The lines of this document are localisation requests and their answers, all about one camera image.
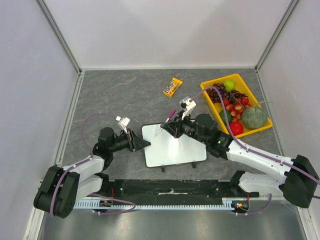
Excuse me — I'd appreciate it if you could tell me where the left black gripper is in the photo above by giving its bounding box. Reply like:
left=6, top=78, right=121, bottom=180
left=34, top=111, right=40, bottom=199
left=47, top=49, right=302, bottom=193
left=109, top=128, right=151, bottom=153

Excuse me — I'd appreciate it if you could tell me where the pink whiteboard marker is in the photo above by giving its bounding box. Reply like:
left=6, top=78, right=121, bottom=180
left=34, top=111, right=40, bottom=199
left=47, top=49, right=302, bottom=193
left=155, top=109, right=176, bottom=137

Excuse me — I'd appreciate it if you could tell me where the white whiteboard black frame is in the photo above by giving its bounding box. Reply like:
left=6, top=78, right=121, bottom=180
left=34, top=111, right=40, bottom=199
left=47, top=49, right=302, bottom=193
left=141, top=123, right=207, bottom=168

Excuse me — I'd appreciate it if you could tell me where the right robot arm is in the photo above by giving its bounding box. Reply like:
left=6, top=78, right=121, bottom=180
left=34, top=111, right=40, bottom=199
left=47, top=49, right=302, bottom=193
left=160, top=111, right=320, bottom=209

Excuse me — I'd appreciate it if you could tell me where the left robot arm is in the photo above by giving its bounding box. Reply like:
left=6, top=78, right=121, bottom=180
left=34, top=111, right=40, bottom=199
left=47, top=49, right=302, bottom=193
left=33, top=127, right=151, bottom=219

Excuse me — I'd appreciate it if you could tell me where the yellow candy packet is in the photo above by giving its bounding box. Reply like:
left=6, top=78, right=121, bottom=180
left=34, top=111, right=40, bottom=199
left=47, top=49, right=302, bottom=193
left=163, top=77, right=183, bottom=98

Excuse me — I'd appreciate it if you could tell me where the dark green lime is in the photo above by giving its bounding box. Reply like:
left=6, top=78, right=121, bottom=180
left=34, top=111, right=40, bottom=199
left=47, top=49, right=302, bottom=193
left=219, top=110, right=232, bottom=126

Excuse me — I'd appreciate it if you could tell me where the purple grape bunch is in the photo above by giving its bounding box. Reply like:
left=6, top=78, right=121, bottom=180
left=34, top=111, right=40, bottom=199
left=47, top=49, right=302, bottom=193
left=206, top=83, right=230, bottom=103

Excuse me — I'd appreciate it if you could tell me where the red apple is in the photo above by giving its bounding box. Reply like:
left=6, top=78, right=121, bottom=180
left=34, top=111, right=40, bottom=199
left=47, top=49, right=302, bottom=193
left=229, top=121, right=244, bottom=136

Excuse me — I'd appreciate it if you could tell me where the light green pear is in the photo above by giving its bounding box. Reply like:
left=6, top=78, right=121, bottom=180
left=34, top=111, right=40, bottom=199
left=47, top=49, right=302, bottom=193
left=223, top=79, right=236, bottom=92

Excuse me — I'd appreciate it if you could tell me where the yellow plastic tray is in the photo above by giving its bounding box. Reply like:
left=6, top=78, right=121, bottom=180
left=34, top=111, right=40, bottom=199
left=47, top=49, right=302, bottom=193
left=200, top=73, right=273, bottom=138

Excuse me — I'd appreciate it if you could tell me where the green netted melon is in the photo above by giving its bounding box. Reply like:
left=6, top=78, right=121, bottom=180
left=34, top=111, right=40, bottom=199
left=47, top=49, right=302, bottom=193
left=241, top=101, right=273, bottom=130

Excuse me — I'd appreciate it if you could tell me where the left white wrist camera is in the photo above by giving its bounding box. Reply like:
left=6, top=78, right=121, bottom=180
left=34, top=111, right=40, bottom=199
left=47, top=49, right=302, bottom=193
left=115, top=116, right=130, bottom=134

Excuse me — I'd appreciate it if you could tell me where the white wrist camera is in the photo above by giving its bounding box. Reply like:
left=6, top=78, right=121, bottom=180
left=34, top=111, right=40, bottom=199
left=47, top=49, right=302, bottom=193
left=115, top=116, right=130, bottom=134
left=179, top=96, right=196, bottom=120

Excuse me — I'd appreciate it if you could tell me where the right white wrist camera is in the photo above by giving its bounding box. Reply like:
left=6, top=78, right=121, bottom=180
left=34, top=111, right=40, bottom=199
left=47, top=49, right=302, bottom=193
left=179, top=96, right=196, bottom=120

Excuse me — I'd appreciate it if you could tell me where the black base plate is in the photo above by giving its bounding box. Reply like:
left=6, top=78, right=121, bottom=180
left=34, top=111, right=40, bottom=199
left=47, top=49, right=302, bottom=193
left=98, top=179, right=260, bottom=206

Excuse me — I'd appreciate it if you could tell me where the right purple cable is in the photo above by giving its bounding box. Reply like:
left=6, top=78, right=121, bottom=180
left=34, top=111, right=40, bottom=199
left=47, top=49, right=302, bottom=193
left=191, top=86, right=320, bottom=216

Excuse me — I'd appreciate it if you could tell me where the slotted cable duct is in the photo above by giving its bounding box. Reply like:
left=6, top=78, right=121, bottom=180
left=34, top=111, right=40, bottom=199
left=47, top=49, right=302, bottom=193
left=73, top=198, right=250, bottom=212

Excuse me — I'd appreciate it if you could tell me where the left aluminium frame post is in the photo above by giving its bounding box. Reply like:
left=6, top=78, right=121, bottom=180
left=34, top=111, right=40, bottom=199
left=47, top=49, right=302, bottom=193
left=35, top=0, right=82, bottom=74

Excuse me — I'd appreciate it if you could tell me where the aluminium frame post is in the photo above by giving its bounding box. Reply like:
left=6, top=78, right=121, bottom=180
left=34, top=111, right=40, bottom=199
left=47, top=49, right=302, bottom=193
left=35, top=0, right=82, bottom=74
left=254, top=0, right=300, bottom=73

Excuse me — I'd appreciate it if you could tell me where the right aluminium frame post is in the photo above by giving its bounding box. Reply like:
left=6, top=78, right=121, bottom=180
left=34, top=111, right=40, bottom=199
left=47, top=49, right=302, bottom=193
left=254, top=0, right=300, bottom=73

